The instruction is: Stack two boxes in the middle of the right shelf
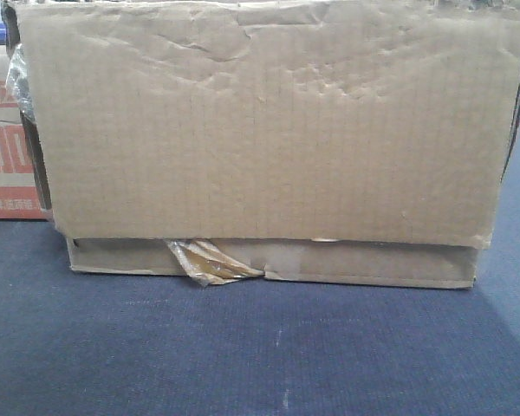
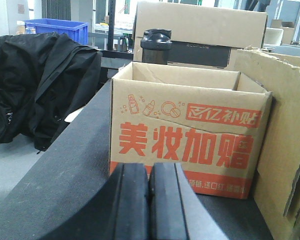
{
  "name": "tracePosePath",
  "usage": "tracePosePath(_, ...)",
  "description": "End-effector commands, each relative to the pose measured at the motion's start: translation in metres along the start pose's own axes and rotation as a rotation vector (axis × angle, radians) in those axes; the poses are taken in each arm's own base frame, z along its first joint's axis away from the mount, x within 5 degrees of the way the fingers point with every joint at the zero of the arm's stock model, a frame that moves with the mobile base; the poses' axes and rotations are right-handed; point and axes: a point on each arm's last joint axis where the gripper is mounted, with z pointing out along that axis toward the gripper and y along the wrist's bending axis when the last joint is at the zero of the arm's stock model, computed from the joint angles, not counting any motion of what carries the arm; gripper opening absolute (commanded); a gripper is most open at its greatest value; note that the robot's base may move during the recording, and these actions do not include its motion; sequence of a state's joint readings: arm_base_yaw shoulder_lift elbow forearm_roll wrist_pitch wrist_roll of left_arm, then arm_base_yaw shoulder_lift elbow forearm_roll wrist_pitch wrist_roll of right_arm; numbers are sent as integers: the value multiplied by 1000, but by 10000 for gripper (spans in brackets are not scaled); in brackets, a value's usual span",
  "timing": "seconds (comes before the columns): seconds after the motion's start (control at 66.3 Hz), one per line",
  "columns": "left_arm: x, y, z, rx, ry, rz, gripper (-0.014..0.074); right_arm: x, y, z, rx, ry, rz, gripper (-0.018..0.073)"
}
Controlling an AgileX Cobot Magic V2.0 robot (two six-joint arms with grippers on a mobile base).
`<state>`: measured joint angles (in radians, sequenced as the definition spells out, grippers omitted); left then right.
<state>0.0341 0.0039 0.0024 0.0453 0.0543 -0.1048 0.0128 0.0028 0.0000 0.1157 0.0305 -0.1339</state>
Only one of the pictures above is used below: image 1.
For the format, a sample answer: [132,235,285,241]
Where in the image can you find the plain brown cardboard box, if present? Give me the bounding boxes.
[2,1,520,289]

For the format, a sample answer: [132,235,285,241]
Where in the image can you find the red printed cardboard box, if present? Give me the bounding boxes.
[0,45,44,220]

